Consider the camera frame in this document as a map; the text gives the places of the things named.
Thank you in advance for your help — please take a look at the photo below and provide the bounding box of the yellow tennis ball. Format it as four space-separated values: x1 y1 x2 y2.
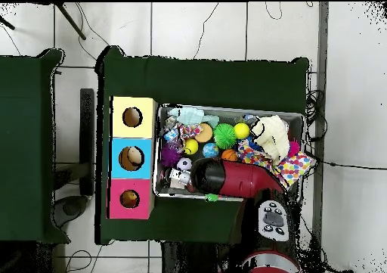
233 122 251 140

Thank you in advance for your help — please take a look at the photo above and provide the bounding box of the black tripod leg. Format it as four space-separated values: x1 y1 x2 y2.
54 2 88 41
0 14 16 31

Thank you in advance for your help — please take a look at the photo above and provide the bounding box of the orange toy basketball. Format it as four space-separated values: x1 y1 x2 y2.
221 148 239 163

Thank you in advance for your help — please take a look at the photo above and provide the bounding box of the wooden box with three holes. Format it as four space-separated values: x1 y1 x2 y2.
107 95 159 220

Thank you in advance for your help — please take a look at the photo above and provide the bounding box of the green spiky puffer ball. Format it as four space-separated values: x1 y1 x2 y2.
212 123 237 150

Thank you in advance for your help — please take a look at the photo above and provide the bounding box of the coiled black cable bundle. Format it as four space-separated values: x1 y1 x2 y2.
304 88 329 143

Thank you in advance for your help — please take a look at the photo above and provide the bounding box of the green cloth side table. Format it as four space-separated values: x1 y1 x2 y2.
0 48 71 244

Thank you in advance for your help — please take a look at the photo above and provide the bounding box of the small toy soccer ball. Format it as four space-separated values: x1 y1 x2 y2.
176 157 194 172

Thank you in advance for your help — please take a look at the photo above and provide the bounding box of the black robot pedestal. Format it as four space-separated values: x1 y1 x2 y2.
161 241 221 273

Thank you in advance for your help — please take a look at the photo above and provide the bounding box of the blue globe ball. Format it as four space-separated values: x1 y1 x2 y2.
202 142 220 159

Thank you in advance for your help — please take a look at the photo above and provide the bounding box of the cream waffle cloth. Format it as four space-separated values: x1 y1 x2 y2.
250 114 291 166

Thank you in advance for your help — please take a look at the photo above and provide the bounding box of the shallow clear mesh bin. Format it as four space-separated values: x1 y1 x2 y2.
153 103 306 206

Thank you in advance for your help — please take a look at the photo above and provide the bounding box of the silver plastic toy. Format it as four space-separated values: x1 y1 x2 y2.
167 168 192 185

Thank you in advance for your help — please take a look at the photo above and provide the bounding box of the yellow plush toy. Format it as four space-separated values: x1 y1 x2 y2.
120 190 140 208

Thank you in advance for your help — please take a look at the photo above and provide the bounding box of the mint green waffle cloth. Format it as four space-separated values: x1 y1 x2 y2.
167 107 220 129

